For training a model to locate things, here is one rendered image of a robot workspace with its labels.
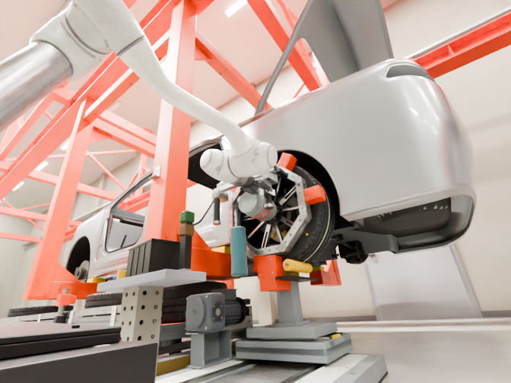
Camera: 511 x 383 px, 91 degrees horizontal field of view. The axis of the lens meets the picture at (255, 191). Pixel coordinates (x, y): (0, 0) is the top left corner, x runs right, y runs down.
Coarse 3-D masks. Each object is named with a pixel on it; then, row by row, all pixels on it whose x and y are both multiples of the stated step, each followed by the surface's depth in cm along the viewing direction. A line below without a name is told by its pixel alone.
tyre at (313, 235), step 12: (300, 168) 151; (312, 180) 143; (312, 204) 138; (324, 204) 139; (312, 216) 136; (324, 216) 137; (312, 228) 134; (324, 228) 138; (300, 240) 136; (312, 240) 133; (324, 240) 143; (300, 252) 134; (312, 252) 140
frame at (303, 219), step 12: (300, 180) 137; (240, 192) 163; (300, 192) 137; (228, 204) 164; (300, 204) 133; (228, 216) 162; (300, 216) 131; (228, 228) 158; (300, 228) 133; (288, 240) 131; (252, 252) 141; (264, 252) 137; (276, 252) 133; (288, 252) 135
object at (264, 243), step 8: (280, 176) 159; (280, 184) 158; (288, 184) 172; (288, 192) 153; (296, 192) 151; (288, 200) 152; (280, 208) 157; (288, 208) 149; (296, 208) 146; (240, 216) 167; (248, 216) 166; (280, 216) 156; (240, 224) 165; (248, 224) 172; (256, 224) 181; (264, 224) 158; (272, 224) 152; (280, 224) 154; (288, 224) 146; (248, 232) 168; (256, 232) 159; (280, 232) 148; (248, 240) 159; (256, 240) 169; (264, 240) 152; (280, 240) 146; (256, 248) 151
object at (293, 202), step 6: (294, 198) 167; (288, 204) 168; (294, 204) 165; (294, 210) 164; (288, 216) 160; (294, 216) 162; (288, 222) 159; (282, 228) 161; (288, 228) 162; (282, 234) 164; (276, 240) 165
